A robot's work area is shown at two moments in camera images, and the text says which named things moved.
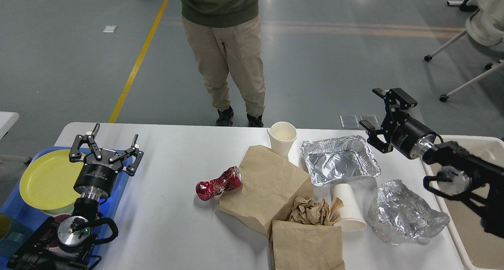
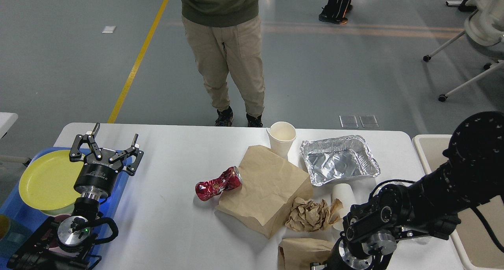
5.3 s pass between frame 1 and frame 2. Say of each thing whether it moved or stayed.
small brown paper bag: moved
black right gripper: moved
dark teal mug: stayed
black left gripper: stayed
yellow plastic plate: stayed
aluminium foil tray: stayed
